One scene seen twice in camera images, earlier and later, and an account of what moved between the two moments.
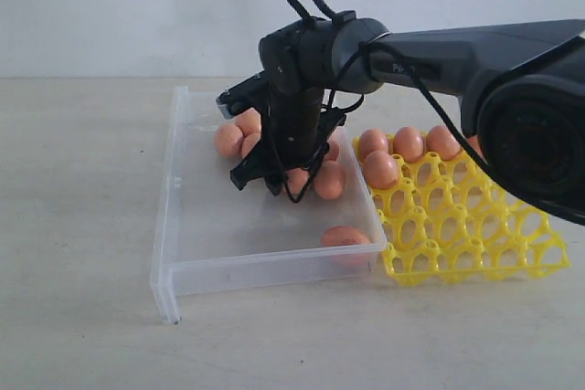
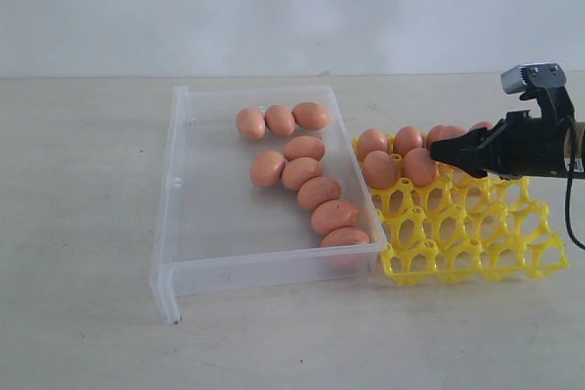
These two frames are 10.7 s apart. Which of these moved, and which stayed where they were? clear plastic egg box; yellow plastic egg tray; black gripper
Moved: black gripper
Stayed: clear plastic egg box; yellow plastic egg tray
